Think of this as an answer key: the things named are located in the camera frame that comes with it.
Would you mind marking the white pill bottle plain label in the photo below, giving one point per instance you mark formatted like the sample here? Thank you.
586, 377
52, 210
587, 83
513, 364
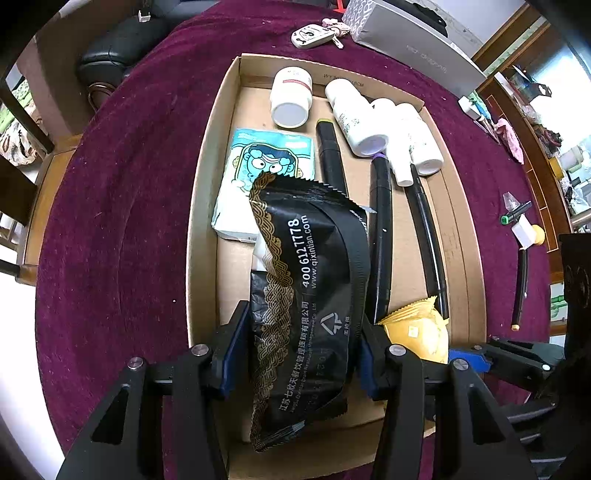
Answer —
356, 118

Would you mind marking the black marker green cap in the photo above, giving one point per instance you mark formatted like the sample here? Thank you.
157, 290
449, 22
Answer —
515, 214

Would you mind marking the black leather chair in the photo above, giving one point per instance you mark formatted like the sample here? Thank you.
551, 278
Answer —
124, 46

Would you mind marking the maroon tablecloth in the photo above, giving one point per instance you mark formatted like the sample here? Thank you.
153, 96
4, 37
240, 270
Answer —
111, 275

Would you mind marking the cardboard box tray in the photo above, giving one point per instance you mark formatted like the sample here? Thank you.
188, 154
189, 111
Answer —
217, 271

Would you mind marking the black marker yellow cap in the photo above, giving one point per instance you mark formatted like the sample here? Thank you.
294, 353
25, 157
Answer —
431, 254

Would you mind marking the clear plastic packet red item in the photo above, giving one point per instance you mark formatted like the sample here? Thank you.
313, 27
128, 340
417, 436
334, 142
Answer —
510, 202

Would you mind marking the yellow snack packet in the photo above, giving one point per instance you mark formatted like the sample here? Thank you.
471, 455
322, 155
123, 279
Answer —
421, 328

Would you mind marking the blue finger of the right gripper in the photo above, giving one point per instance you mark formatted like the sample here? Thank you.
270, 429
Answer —
475, 359

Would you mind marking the white square charger box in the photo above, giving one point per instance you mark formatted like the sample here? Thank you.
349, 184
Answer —
524, 232

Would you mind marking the black marker purple cap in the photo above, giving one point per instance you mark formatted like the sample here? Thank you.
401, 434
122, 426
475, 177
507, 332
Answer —
381, 232

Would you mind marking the black marker white caps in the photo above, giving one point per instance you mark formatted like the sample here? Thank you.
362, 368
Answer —
521, 288

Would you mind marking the white power adapter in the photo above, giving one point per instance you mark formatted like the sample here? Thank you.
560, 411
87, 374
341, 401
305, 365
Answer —
469, 108

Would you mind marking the white car key fob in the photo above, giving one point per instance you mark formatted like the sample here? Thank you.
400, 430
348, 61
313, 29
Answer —
314, 35

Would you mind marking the pink cloth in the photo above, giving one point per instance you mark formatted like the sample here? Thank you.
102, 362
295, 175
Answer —
510, 140

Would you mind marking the white bottle with qr label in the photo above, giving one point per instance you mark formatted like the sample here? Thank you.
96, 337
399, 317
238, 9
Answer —
424, 150

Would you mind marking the black foil snack pouch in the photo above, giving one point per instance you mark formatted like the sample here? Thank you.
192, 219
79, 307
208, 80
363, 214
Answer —
308, 288

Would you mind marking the wooden cabinet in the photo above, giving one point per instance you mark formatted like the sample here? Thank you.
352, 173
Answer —
538, 82

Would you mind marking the slim white bottle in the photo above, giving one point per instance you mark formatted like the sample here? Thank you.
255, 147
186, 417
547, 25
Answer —
398, 148

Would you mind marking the yellow round sponge ball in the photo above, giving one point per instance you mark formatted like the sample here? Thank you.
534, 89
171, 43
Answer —
540, 235

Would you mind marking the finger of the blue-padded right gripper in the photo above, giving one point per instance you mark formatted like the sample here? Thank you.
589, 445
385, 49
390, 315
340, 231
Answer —
474, 438

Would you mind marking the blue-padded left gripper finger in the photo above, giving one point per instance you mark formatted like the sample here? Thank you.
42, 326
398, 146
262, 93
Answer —
122, 438

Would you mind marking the white pill bottle red label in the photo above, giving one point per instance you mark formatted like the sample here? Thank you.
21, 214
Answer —
291, 97

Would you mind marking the green cloth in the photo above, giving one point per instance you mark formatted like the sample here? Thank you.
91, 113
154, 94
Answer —
475, 99

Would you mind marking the grey long gift box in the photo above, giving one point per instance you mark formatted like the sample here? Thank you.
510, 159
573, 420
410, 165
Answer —
397, 33

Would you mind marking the blue small object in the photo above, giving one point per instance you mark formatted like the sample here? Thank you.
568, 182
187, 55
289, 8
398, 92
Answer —
483, 109

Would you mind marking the black marker olive caps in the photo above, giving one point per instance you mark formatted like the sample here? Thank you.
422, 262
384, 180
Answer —
333, 172

